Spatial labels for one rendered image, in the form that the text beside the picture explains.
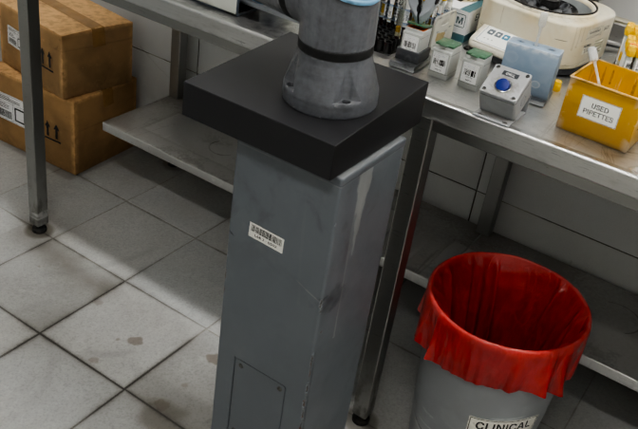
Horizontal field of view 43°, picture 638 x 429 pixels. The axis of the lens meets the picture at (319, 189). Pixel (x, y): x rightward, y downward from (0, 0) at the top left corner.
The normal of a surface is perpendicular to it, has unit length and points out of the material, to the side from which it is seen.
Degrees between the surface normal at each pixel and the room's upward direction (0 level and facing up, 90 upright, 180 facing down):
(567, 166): 90
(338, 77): 75
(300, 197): 90
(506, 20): 90
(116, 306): 0
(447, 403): 94
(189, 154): 0
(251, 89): 4
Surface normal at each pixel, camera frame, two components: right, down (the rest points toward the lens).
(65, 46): 0.68, 0.36
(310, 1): -0.71, 0.33
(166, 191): 0.13, -0.85
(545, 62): -0.46, 0.40
